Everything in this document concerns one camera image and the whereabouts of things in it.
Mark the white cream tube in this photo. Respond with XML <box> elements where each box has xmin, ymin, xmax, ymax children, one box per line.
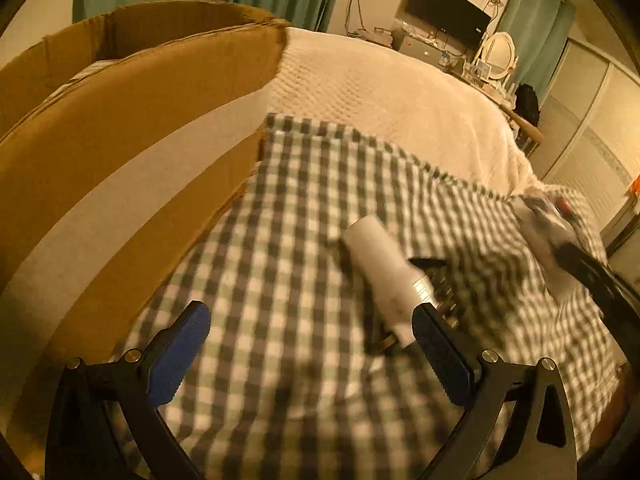
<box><xmin>342</xmin><ymin>214</ymin><xmax>437</xmax><ymax>348</ymax></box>

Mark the green white medicine box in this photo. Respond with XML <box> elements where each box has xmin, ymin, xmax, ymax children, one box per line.
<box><xmin>47</xmin><ymin>60</ymin><xmax>116</xmax><ymax>101</ymax></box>

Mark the orange hanging tag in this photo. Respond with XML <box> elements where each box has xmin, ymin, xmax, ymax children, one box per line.
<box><xmin>628</xmin><ymin>176</ymin><xmax>640</xmax><ymax>200</ymax></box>

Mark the checkered bed sheet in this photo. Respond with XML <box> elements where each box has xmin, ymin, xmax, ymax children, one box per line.
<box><xmin>125</xmin><ymin>115</ymin><xmax>617</xmax><ymax>479</ymax></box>

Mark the wooden chair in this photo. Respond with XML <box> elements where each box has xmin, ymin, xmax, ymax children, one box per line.
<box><xmin>498</xmin><ymin>103</ymin><xmax>544</xmax><ymax>156</ymax></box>

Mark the white louvered wardrobe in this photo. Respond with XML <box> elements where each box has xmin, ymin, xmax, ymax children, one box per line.
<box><xmin>529</xmin><ymin>39</ymin><xmax>639</xmax><ymax>231</ymax></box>

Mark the black backpack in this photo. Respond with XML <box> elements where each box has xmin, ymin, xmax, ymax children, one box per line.
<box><xmin>514</xmin><ymin>84</ymin><xmax>540</xmax><ymax>127</ymax></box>

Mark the brown cardboard box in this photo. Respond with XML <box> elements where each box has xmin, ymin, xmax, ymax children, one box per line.
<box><xmin>1</xmin><ymin>0</ymin><xmax>288</xmax><ymax>474</ymax></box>

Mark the cream quilted blanket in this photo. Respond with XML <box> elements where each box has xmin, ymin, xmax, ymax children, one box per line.
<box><xmin>268</xmin><ymin>27</ymin><xmax>541</xmax><ymax>195</ymax></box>

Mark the round vanity mirror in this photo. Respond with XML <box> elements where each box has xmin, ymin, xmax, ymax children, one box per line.
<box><xmin>476</xmin><ymin>32</ymin><xmax>518</xmax><ymax>80</ymax></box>

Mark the small teal curtain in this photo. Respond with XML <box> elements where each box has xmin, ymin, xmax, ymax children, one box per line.
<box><xmin>497</xmin><ymin>0</ymin><xmax>576</xmax><ymax>98</ymax></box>

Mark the black wall television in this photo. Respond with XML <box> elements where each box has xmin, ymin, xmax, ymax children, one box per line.
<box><xmin>406</xmin><ymin>0</ymin><xmax>491</xmax><ymax>50</ymax></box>

